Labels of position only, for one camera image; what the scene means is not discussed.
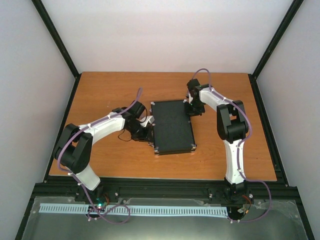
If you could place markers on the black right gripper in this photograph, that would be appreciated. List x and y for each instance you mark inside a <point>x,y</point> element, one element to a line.
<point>192,114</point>

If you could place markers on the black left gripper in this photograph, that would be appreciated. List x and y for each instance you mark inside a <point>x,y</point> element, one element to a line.
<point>147,134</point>

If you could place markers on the black poker set case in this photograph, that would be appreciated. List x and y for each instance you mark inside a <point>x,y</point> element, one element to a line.
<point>172,128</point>

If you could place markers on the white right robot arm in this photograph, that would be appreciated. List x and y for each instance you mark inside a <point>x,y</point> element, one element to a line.
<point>232,128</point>

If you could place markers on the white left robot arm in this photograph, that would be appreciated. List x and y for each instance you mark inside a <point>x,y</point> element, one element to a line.
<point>74,147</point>

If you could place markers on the left controller circuit board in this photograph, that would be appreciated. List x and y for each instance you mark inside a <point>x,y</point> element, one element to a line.
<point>101,200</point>

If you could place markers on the controller circuit board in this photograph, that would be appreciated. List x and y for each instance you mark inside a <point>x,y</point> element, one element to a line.
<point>246,206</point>
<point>101,200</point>

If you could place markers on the right controller circuit board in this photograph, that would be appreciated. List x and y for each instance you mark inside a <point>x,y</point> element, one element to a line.
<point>246,206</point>

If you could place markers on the black aluminium frame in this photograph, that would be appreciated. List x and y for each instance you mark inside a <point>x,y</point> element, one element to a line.
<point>60,186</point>

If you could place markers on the white slotted cable duct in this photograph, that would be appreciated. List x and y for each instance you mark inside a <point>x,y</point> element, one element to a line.
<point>137,210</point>

